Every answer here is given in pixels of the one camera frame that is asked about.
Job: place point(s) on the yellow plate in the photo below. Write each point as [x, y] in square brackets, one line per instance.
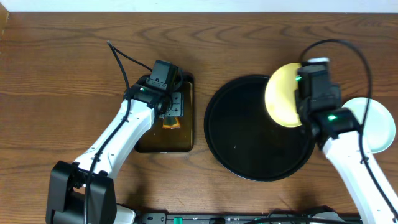
[279, 96]

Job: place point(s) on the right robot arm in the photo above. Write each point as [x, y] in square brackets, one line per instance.
[339, 133]

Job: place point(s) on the black rectangular water tray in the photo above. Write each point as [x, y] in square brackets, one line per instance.
[159, 140]

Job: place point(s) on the round black tray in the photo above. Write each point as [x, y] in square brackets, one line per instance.
[245, 140]

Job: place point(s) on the light blue plate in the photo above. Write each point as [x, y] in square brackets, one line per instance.
[380, 128]

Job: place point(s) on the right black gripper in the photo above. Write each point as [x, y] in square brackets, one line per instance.
[337, 90]

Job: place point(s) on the orange green sponge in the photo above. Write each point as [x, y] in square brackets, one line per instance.
[171, 123]

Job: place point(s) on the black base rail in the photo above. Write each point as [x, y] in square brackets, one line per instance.
[164, 218]

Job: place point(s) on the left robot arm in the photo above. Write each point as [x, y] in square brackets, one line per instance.
[83, 191]

